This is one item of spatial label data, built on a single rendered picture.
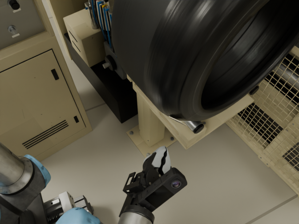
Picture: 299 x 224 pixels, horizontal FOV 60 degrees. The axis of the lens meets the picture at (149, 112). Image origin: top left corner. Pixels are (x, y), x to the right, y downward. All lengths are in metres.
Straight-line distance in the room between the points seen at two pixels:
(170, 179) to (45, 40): 0.89
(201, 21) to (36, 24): 0.88
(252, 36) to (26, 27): 0.91
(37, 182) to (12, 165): 0.12
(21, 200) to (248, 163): 1.47
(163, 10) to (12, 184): 0.61
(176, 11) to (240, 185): 1.48
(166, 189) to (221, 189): 1.24
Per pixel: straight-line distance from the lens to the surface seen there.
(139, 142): 1.85
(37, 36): 1.28
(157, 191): 0.59
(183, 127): 0.95
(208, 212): 1.76
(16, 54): 1.25
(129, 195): 0.67
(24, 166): 0.84
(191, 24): 0.51
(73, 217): 0.49
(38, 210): 1.07
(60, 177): 1.87
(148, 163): 0.64
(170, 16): 0.54
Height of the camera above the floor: 1.69
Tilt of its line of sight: 58 degrees down
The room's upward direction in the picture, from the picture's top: straight up
